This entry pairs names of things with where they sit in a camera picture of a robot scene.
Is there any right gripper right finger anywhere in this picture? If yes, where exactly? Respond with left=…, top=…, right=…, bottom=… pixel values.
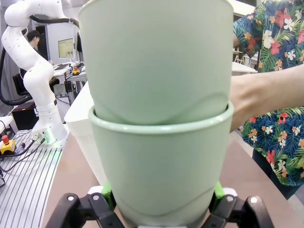
left=201, top=182, right=276, bottom=228

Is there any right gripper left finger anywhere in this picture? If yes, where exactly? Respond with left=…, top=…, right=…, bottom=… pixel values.
left=45, top=181, right=124, bottom=228

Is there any pale green plastic cup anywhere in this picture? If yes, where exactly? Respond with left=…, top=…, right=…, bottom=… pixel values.
left=87, top=101, right=235, bottom=226
left=77, top=0, right=235, bottom=126

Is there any white plastic basket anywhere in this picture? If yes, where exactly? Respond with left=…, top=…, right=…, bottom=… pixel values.
left=64, top=79, right=107, bottom=188

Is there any person's left forearm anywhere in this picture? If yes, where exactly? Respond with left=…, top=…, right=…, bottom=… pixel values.
left=249, top=63, right=304, bottom=114

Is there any person's left hand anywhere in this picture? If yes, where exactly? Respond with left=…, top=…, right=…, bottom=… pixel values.
left=229, top=75, right=253, bottom=134

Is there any person in floral shirt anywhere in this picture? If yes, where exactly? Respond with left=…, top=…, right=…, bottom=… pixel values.
left=232, top=0, right=304, bottom=200

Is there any yellow emergency stop button box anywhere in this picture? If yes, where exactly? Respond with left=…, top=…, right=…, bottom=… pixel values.
left=0, top=135, right=16, bottom=155

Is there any black box with red top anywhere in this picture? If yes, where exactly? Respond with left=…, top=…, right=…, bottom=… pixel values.
left=11, top=101, right=40, bottom=131

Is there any white desk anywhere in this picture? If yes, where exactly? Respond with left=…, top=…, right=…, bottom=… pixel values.
left=231, top=61, right=258, bottom=76

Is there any lit computer screen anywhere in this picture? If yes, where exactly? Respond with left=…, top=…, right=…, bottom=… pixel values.
left=57, top=38, right=76, bottom=59

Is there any black haired seated person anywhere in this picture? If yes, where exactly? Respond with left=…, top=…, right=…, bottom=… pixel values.
left=26, top=30, right=41, bottom=52

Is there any ribbed aluminium base plate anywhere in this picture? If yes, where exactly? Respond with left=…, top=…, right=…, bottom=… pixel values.
left=0, top=129, right=69, bottom=228

